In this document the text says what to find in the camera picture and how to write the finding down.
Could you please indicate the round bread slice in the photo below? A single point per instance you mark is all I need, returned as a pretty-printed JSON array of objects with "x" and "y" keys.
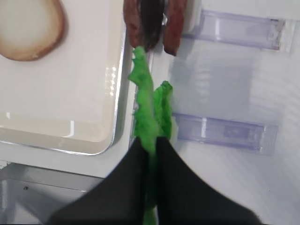
[{"x": 29, "y": 29}]

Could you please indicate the green lettuce leaf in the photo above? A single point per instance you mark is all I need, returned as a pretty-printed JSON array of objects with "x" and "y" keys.
[
  {"x": 163, "y": 109},
  {"x": 146, "y": 127}
]

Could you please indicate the dark brown meat patty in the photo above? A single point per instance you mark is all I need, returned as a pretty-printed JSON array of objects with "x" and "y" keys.
[{"x": 143, "y": 19}]

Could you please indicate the clear acrylic rack right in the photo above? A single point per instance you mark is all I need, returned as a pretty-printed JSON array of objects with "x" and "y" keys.
[{"x": 228, "y": 81}]

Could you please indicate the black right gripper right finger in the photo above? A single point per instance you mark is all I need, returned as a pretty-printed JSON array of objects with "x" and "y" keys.
[{"x": 185, "y": 199}]

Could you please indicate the lighter brown meat patty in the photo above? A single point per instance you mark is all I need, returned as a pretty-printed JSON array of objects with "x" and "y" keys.
[{"x": 174, "y": 28}]

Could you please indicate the white rectangular tray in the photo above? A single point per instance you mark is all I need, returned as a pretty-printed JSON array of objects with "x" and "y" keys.
[{"x": 67, "y": 100}]

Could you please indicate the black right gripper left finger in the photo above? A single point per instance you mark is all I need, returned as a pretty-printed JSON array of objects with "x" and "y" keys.
[{"x": 117, "y": 200}]

